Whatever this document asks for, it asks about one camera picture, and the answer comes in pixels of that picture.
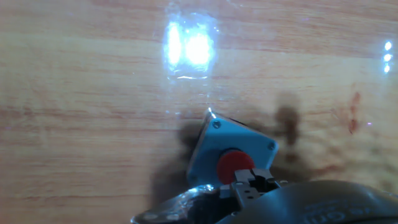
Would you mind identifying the blue push-button box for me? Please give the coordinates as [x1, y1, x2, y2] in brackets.
[186, 108, 279, 190]

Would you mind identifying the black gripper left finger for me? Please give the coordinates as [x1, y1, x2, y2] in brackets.
[130, 169, 261, 224]

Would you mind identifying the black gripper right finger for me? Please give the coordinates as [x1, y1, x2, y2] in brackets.
[250, 167, 281, 196]

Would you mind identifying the red round mushroom push button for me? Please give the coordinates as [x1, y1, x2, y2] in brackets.
[216, 150, 256, 185]

